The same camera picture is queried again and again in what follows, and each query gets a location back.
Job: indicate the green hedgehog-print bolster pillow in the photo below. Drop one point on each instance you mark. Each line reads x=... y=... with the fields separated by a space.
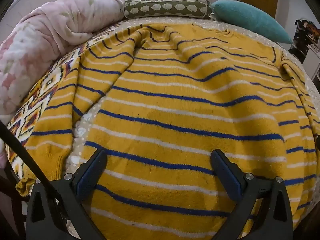
x=165 y=7

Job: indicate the geometric patterned blanket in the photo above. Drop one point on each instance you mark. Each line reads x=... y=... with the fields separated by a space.
x=27 y=112

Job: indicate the beige dotted quilted bedspread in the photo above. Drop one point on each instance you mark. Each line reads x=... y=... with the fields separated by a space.
x=83 y=130

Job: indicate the cluttered shelf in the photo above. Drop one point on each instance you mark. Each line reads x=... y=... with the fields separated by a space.
x=305 y=42

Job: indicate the teal pillow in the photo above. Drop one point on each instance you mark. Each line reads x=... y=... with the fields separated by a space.
x=250 y=17

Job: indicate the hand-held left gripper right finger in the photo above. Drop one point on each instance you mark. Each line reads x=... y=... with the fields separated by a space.
x=226 y=178

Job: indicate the yellow blue-striped sweater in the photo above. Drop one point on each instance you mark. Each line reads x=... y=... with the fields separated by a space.
x=175 y=105

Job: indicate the pink floral comforter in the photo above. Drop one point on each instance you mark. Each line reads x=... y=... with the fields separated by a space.
x=50 y=30

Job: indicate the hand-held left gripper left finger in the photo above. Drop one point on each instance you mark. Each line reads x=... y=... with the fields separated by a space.
x=86 y=178

